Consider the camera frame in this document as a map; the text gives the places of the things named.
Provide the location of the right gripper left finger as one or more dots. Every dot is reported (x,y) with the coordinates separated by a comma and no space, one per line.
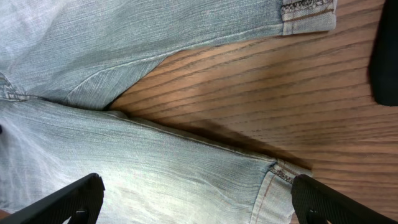
(79,202)

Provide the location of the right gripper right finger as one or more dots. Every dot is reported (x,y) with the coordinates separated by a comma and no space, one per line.
(314,202)

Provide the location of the light blue denim shorts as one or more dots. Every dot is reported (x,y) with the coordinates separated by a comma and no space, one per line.
(64,62)

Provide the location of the black garment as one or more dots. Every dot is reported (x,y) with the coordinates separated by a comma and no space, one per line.
(383,63)

